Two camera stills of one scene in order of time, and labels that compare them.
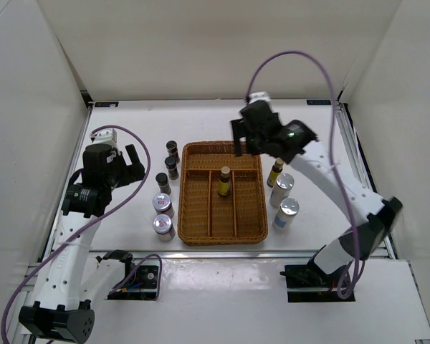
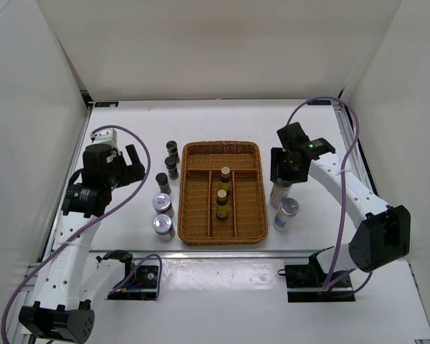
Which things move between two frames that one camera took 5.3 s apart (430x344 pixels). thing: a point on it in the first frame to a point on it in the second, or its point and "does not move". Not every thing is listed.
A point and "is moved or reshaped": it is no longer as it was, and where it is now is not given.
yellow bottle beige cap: (225, 182) does not move
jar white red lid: (162, 204) does not move
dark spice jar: (172, 150) does not move
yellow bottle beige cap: (276, 169) is moved or reshaped
